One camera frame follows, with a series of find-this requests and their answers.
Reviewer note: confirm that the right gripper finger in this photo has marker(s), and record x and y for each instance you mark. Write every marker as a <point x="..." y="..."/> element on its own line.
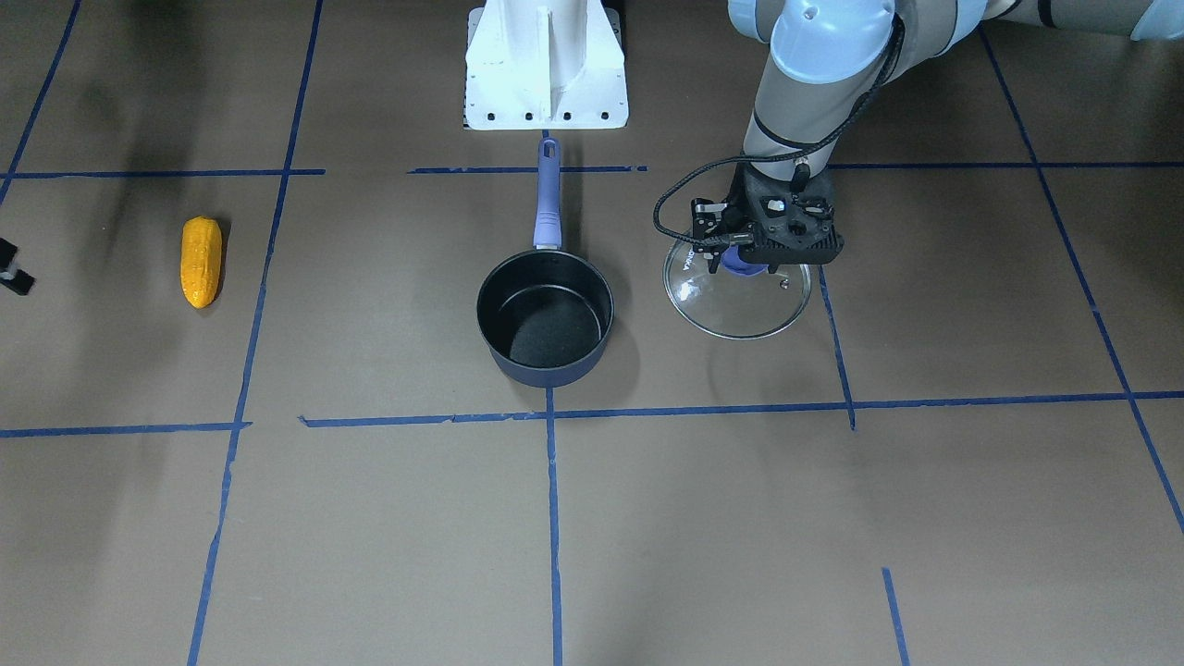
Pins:
<point x="13" y="277"/>

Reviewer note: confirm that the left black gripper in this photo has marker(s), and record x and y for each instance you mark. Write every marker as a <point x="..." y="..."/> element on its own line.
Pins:
<point x="707" y="222"/>

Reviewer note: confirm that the glass pot lid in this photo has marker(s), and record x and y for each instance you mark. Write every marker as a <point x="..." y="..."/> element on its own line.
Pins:
<point x="739" y="300"/>

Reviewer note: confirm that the yellow toy corn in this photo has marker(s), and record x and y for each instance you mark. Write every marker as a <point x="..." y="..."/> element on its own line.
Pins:
<point x="201" y="260"/>

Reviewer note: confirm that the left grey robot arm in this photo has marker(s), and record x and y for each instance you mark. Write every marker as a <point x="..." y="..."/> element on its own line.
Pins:
<point x="827" y="61"/>

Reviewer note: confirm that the dark blue saucepan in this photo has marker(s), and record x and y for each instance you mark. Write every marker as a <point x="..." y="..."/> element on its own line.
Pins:
<point x="546" y="314"/>

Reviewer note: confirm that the white mounting pillar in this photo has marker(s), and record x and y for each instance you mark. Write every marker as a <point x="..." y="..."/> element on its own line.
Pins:
<point x="545" y="65"/>

